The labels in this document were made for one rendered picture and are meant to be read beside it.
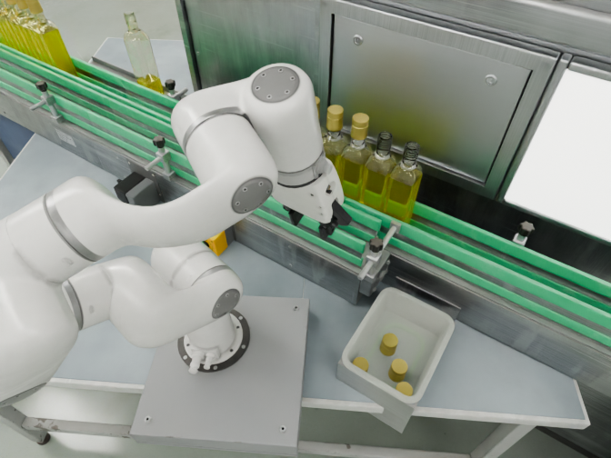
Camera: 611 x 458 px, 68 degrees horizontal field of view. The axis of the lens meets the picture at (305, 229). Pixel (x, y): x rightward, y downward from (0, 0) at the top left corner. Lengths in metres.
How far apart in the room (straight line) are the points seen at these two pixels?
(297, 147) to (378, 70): 0.56
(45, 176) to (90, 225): 1.15
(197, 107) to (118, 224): 0.14
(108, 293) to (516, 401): 0.83
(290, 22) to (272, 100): 0.70
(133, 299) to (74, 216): 0.23
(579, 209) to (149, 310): 0.83
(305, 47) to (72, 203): 0.79
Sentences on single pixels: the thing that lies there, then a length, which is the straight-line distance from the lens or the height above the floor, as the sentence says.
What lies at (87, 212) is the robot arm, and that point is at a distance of 0.47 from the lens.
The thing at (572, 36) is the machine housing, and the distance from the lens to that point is 0.90.
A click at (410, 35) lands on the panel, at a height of 1.29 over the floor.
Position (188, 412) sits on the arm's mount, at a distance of 0.97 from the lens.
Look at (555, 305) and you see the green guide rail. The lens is 1.03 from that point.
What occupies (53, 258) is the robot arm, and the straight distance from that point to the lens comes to 0.49.
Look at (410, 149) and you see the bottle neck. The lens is 0.91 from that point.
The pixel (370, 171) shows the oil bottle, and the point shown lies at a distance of 0.97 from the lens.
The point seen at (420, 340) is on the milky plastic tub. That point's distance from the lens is 1.08.
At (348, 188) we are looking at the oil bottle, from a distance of 1.03.
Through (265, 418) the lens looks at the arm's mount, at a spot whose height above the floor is 0.82.
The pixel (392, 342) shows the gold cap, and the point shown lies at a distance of 1.01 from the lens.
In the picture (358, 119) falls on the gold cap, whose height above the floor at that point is 1.16.
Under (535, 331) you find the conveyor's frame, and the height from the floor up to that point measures 0.85.
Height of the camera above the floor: 1.70
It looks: 49 degrees down
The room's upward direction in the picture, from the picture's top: straight up
